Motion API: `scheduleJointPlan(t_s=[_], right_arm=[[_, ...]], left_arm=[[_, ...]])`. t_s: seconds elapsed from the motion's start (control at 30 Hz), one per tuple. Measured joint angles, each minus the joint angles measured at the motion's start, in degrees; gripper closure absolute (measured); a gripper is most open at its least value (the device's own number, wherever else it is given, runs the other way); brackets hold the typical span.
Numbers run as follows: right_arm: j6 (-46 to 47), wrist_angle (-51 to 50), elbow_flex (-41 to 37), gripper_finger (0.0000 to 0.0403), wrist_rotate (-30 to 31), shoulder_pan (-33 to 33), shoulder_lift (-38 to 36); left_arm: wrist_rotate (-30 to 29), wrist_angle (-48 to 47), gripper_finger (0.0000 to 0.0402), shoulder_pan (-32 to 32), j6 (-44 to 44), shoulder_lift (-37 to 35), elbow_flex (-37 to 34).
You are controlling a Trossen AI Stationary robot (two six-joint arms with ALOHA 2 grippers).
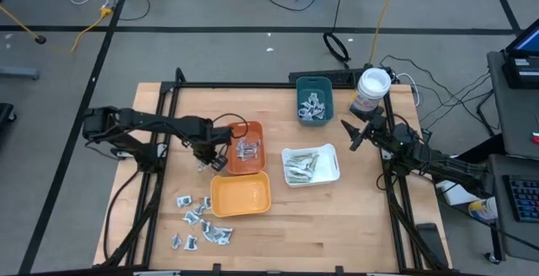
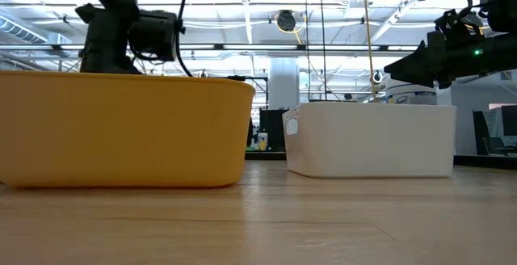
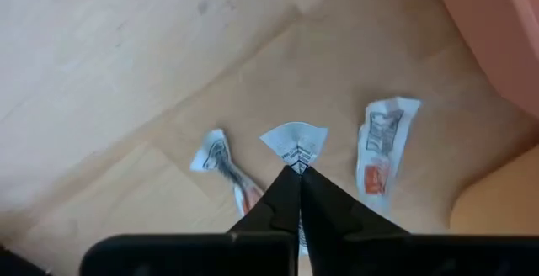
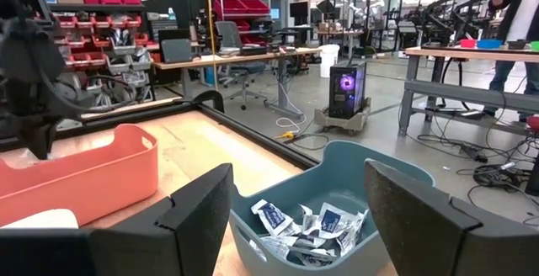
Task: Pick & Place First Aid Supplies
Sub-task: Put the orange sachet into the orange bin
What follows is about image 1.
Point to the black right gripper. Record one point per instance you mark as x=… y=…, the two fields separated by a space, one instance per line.
x=379 y=128

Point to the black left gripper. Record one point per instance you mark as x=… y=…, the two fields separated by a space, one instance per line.
x=206 y=150

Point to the dark orange plastic bin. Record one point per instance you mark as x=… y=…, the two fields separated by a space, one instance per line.
x=246 y=167

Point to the small white blue packet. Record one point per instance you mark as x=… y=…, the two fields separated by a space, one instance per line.
x=313 y=98
x=304 y=115
x=319 y=107
x=306 y=107
x=316 y=116
x=311 y=109

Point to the white plastic bin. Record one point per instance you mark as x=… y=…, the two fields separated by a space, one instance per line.
x=328 y=171

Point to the green white bandage strip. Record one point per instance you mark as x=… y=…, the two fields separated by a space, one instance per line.
x=305 y=174
x=301 y=157
x=295 y=162
x=313 y=163
x=291 y=171
x=295 y=178

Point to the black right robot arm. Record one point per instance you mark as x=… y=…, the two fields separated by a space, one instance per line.
x=442 y=164

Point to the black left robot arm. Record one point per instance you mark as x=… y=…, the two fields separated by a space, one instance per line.
x=160 y=122

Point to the small white black packet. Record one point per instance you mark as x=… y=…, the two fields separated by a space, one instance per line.
x=211 y=234
x=224 y=235
x=207 y=202
x=199 y=209
x=205 y=225
x=184 y=201
x=177 y=240
x=191 y=242
x=191 y=217

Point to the yellow plastic bin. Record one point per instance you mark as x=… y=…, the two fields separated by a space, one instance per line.
x=240 y=194

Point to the white wipes canister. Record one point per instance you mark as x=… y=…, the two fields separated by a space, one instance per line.
x=372 y=84

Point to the teal plastic bin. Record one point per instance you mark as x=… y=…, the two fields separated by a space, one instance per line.
x=315 y=84

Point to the white box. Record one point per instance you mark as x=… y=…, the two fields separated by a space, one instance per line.
x=459 y=198

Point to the black foot pedal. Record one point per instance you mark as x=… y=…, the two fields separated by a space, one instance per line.
x=429 y=236

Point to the black desk crossbar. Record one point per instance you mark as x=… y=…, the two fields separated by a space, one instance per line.
x=488 y=145

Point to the yellow blue wipes canister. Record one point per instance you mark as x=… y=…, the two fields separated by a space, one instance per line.
x=482 y=210

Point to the grey desk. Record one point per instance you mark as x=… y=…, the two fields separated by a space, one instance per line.
x=516 y=116
x=518 y=242

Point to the black laptop computer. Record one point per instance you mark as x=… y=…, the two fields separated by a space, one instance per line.
x=522 y=72

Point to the black keyboard coloured keys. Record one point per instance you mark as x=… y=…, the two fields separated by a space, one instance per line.
x=524 y=198

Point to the black equipment base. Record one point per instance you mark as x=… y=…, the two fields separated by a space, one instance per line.
x=5 y=114

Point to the yellow pole black foot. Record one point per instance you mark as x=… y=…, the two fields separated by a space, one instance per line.
x=41 y=39

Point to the grey metal foot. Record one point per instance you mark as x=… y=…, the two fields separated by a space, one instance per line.
x=19 y=72

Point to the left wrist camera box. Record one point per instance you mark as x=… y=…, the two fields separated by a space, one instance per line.
x=219 y=162

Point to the black aluminium table frame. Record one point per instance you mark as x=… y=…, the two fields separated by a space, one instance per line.
x=210 y=85

